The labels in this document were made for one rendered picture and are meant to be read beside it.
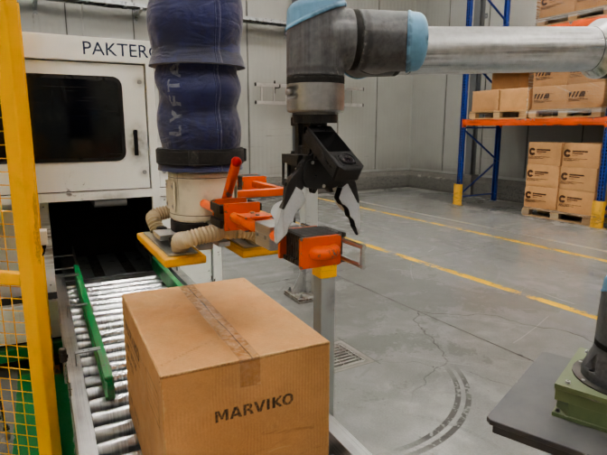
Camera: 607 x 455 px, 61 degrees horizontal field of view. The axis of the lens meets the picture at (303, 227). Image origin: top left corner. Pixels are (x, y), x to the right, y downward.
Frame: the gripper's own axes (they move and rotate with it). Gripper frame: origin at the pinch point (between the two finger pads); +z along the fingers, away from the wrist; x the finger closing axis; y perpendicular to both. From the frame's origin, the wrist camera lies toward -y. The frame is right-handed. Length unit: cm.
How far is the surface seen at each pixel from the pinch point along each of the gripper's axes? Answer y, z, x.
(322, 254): -3.6, 1.1, 1.8
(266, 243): 13.7, 2.7, 3.8
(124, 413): 91, 73, 22
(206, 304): 68, 32, 0
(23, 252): 102, 19, 46
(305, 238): -2.1, -1.2, 3.8
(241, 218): 26.7, 0.1, 3.6
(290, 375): 29.0, 38.5, -8.3
